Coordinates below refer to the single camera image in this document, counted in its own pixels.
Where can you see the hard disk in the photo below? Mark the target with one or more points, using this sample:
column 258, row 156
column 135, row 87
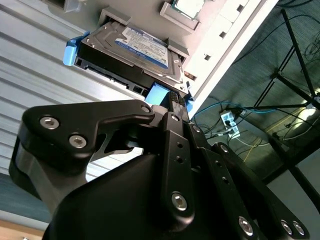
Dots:
column 140, row 47

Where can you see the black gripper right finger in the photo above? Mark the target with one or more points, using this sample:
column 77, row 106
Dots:
column 232, row 190

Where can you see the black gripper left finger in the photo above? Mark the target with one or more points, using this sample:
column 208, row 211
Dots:
column 75, row 117

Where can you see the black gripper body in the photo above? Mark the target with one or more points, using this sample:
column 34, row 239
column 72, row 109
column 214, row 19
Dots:
column 112, row 212

